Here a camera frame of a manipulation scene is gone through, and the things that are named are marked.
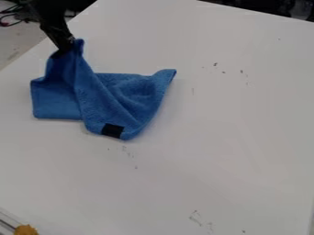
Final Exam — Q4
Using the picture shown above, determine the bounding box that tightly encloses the yellow toy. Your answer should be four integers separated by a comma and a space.
13, 224, 41, 235

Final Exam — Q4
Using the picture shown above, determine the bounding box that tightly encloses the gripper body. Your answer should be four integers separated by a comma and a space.
38, 22, 76, 57

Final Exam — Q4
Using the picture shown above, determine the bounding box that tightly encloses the blue cloth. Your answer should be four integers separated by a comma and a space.
29, 38, 178, 141

